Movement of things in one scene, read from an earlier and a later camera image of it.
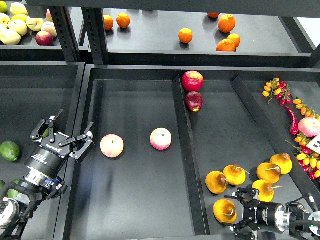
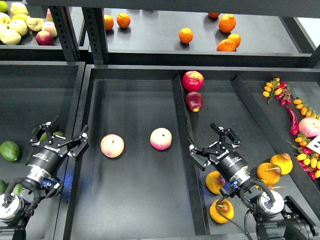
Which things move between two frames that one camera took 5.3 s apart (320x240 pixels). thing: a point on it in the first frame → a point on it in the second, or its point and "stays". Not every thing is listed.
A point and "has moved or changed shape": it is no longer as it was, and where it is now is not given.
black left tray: x=31 y=92 stays
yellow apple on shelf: x=35 y=24 stays
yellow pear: x=224 y=211 has moved or changed shape
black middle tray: x=172 y=145 stays
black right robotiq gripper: x=266 y=216 → x=229 y=161
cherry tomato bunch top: x=280 y=89 stays
